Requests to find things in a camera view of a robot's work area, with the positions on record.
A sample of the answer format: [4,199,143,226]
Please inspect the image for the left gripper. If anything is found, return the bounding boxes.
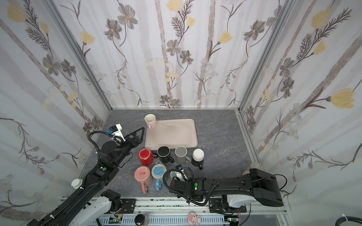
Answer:
[112,128,144,168]

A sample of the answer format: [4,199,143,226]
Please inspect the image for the pale pink mug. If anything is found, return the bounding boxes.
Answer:
[144,114,157,129]

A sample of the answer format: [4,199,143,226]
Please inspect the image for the black mug white base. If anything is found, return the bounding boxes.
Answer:
[191,149,205,170]

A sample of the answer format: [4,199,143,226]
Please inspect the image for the grey-green mug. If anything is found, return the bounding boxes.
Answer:
[175,146,191,165]

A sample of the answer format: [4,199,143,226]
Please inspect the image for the small grey mug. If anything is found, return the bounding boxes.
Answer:
[165,169,178,187]

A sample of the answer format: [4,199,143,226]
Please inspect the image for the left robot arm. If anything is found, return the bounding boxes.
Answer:
[28,127,145,226]

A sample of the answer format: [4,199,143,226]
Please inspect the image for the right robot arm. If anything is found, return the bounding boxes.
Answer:
[163,169,284,207]

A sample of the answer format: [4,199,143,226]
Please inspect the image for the red mug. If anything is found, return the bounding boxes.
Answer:
[138,148,155,166]

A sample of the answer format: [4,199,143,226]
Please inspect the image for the black mug white rim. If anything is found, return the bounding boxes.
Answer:
[157,146,175,164]

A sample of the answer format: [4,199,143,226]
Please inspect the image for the blue butterfly mug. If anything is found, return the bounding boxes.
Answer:
[151,164,167,191]

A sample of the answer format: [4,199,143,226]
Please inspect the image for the beige plastic tray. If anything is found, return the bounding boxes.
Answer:
[145,119,198,151]

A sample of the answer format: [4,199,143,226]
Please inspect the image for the pink cartoon sticker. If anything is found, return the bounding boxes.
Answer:
[188,212,201,226]

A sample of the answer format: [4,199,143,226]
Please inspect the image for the black round knob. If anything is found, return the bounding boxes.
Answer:
[134,214,146,226]

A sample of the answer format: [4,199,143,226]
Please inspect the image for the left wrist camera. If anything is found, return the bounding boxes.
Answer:
[107,124,125,141]

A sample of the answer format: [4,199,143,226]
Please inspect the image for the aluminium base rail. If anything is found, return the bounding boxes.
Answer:
[53,196,292,226]

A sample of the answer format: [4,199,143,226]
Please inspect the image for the white cable duct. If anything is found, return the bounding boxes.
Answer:
[60,216,230,226]

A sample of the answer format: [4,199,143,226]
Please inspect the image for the black corrugated cable hose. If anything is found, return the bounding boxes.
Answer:
[36,194,85,226]

